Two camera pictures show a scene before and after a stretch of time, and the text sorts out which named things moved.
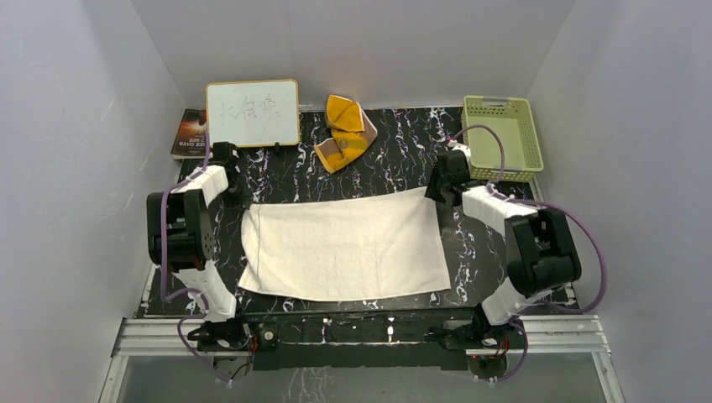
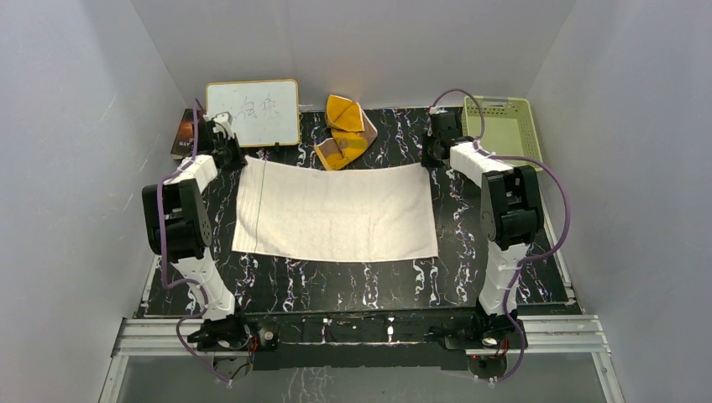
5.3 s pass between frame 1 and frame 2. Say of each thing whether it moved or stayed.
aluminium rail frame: stayed
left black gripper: moved
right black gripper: moved
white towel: moved
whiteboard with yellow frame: stayed
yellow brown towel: stayed
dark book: stayed
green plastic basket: stayed
